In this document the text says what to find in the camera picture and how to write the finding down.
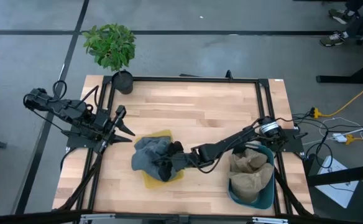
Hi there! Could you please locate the silver metal bracket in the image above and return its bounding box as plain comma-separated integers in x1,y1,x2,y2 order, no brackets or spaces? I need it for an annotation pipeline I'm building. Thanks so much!
252,217,288,224
80,213,116,223

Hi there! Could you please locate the person's leg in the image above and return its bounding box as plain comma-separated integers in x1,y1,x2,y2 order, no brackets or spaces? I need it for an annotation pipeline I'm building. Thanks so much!
344,0,363,37

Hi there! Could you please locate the person's shoe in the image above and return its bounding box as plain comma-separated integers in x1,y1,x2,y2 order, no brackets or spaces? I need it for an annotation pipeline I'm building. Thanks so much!
328,8,350,25
319,30,347,48

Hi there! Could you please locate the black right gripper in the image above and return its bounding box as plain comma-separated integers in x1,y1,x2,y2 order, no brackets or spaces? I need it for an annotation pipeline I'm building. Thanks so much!
162,140,207,182

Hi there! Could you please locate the black diagonal frame strut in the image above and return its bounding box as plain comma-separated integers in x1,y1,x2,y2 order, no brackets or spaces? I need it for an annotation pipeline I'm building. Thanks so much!
273,167,313,216
57,152,104,212

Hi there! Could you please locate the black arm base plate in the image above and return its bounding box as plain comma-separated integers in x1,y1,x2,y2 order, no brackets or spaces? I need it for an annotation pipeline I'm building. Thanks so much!
66,126,108,149
259,126,308,154

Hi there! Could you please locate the black metal bar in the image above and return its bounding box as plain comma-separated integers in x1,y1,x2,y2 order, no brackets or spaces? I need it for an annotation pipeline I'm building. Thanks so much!
306,162,363,187

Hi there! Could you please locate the white paper sheet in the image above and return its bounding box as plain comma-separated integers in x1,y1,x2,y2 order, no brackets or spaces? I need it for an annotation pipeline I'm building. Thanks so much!
314,154,360,209

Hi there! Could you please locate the blue-grey baseball cap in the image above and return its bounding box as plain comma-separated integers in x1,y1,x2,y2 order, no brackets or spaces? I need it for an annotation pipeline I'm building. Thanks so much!
131,136,172,175
150,138,185,183

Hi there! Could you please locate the yellow plastic bin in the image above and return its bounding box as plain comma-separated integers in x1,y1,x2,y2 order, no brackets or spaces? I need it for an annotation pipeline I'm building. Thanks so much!
134,129,186,190

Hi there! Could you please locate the black rig beam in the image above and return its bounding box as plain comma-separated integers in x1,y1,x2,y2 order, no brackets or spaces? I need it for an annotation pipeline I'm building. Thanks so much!
0,208,363,224

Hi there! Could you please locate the black aluminium table frame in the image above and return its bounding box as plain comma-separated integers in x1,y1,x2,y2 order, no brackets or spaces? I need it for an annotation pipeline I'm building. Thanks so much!
98,75,283,216

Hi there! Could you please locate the yellow extension cable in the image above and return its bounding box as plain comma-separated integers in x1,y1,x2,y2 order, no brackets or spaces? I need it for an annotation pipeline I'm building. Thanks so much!
310,77,363,119

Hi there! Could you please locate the teal plastic bin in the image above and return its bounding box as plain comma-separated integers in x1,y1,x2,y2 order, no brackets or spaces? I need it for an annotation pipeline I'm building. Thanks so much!
227,144,276,210

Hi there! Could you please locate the yellow plug cable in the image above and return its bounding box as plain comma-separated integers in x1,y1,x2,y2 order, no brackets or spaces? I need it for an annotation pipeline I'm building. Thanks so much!
344,133,363,147

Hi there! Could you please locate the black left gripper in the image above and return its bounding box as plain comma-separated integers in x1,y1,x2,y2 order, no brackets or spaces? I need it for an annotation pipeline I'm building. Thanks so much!
97,105,136,154

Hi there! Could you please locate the potted green plant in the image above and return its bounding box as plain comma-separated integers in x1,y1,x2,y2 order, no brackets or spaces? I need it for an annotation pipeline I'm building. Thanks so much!
81,23,137,96

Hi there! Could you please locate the black desk leg frame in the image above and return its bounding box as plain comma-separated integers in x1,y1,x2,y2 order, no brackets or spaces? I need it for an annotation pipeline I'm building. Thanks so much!
316,30,363,85

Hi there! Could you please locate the beige baseball cap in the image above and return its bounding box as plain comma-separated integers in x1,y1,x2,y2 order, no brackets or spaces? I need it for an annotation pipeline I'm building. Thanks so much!
230,161,275,203
231,148,269,174

